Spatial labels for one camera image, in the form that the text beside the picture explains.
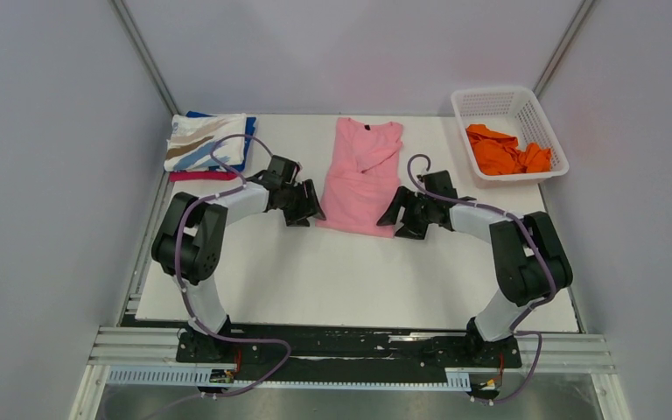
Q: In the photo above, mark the orange crumpled t-shirt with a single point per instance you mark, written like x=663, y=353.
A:
x=500, y=154

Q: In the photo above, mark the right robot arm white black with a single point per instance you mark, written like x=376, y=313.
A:
x=529, y=261

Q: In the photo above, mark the pink t-shirt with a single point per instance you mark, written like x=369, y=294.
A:
x=362, y=178

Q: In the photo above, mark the metal corner rail right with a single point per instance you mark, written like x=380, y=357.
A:
x=573, y=28

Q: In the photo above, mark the metal corner rail left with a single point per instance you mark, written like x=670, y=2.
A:
x=143, y=52

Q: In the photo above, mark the metal corner rail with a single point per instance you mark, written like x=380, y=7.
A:
x=573, y=28
x=143, y=52

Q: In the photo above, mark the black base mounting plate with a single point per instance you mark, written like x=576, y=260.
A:
x=300, y=353

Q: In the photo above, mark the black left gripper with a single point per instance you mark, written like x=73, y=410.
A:
x=310, y=207

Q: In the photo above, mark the white plastic basket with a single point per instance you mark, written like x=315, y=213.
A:
x=507, y=111

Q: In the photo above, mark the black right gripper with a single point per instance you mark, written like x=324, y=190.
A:
x=409, y=229

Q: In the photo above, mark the white blue beige folded shirt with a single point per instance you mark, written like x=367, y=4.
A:
x=193, y=139

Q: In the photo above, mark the aluminium frame rail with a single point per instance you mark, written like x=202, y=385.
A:
x=144, y=346

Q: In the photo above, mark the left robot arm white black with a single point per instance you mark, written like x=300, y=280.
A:
x=188, y=247

